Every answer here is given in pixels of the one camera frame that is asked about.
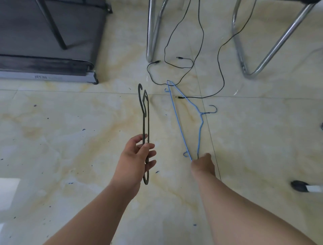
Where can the person's left hand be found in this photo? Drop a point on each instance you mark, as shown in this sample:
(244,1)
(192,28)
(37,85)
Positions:
(131,166)

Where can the person's right forearm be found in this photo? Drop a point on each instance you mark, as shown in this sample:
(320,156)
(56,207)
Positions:
(239,217)

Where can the white leg with black foot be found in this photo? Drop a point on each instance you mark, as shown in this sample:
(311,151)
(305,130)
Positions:
(299,186)

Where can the grey black treadmill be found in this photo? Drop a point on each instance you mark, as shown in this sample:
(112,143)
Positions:
(83,32)

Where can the black plastic hanger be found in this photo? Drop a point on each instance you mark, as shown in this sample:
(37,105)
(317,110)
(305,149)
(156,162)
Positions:
(144,121)

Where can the black mesh chair chrome frame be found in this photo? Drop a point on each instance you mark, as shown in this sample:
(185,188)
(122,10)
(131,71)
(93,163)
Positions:
(151,37)

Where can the person's right hand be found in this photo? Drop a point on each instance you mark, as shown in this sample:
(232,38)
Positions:
(203,166)

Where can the person's left forearm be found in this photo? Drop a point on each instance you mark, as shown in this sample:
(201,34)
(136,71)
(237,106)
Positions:
(88,222)

